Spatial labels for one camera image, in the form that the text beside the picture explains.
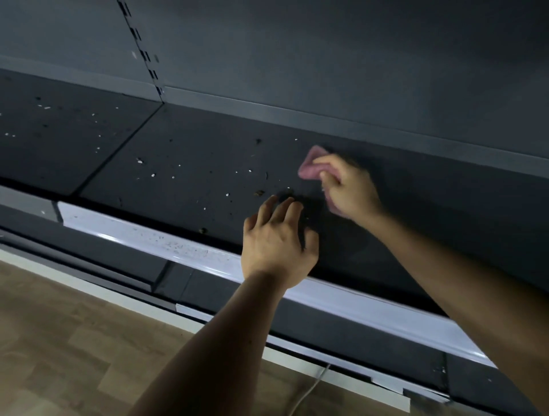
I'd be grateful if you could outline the person's left forearm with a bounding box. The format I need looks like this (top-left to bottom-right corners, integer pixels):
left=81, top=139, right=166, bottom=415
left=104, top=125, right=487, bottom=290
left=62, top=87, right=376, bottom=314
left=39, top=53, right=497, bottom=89
left=128, top=269, right=289, bottom=416

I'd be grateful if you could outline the person's right hand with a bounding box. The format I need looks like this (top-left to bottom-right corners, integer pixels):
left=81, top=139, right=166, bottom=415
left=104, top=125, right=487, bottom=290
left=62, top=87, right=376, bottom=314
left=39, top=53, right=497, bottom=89
left=312, top=154, right=385, bottom=224

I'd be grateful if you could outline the dark grey shelf board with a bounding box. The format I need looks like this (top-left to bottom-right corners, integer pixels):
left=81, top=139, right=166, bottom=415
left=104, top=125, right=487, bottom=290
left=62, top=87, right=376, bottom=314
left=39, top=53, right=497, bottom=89
left=0, top=69, right=164, bottom=198
left=78, top=102, right=549, bottom=315

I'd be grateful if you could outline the scattered crumbs and debris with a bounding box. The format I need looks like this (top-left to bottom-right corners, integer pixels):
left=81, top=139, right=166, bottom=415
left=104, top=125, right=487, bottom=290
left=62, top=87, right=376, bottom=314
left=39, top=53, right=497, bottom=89
left=0, top=96, right=314, bottom=241

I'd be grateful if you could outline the pink cleaning cloth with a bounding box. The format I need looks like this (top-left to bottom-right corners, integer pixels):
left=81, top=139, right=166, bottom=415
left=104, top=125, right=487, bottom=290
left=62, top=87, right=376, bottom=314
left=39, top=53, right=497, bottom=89
left=298, top=145, right=346, bottom=216

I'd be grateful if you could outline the white shelf edge rail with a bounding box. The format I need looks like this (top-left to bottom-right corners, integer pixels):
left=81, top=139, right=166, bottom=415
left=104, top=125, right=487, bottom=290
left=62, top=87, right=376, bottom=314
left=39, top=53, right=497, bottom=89
left=57, top=201, right=497, bottom=370

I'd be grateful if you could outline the grey shelf back panel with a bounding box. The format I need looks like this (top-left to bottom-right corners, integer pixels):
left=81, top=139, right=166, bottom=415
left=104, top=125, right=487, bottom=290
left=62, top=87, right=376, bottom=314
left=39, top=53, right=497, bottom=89
left=0, top=0, right=549, bottom=180

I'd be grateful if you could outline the slotted shelf upright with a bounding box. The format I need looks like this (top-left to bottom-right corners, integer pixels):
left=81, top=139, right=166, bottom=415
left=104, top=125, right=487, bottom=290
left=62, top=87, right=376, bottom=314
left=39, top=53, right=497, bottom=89
left=116, top=0, right=166, bottom=103

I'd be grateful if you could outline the dark grey shelf base plinth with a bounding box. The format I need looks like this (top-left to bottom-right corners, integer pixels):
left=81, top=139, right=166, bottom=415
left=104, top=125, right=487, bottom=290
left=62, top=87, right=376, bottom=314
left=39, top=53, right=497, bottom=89
left=0, top=205, right=542, bottom=416

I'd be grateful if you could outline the white cable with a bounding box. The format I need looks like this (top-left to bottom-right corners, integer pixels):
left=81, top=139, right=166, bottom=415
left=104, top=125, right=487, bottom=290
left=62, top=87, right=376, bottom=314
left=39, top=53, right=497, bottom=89
left=287, top=363, right=332, bottom=416

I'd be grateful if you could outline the grey shelf edge rail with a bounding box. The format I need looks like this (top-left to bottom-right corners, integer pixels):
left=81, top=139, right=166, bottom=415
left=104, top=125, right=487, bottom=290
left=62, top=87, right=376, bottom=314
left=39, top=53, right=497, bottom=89
left=0, top=185, right=64, bottom=224

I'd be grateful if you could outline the person's left hand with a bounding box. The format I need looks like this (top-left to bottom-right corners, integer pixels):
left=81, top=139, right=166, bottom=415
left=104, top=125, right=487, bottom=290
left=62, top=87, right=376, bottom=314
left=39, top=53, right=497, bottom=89
left=241, top=195, right=321, bottom=291

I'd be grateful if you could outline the person's right forearm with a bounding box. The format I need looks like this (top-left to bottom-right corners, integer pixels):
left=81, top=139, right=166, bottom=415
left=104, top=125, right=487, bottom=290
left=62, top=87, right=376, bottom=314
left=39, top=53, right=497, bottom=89
left=362, top=208, right=549, bottom=416

